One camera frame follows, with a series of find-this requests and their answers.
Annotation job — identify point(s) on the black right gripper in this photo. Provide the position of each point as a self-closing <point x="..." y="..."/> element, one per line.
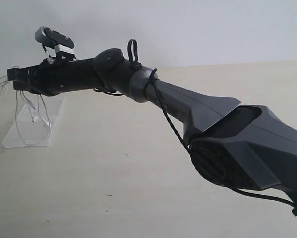
<point x="45" y="79"/>

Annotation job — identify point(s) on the clear plastic storage box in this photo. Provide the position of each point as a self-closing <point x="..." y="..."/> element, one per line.
<point x="36" y="126"/>

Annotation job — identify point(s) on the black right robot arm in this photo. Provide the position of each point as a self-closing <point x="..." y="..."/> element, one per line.
<point x="245" y="148"/>

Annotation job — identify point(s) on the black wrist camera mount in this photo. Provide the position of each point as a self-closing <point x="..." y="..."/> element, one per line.
<point x="58" y="47"/>

